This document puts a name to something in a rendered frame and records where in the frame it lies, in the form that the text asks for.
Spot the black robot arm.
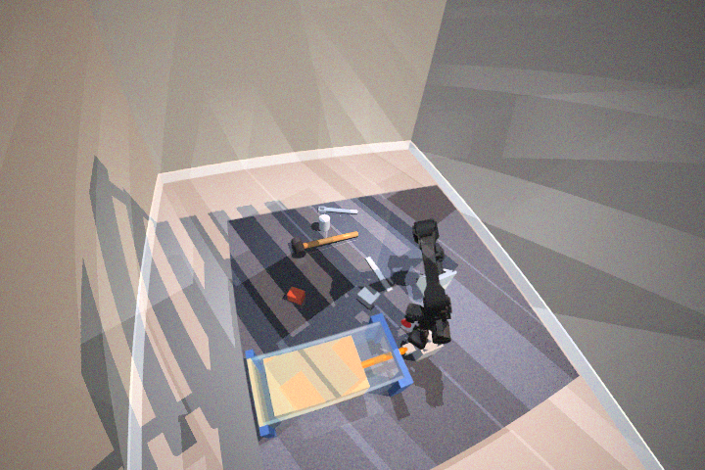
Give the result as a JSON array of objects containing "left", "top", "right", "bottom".
[{"left": 404, "top": 218, "right": 452, "bottom": 345}]

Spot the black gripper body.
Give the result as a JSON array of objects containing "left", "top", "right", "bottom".
[{"left": 407, "top": 315, "right": 432, "bottom": 350}]

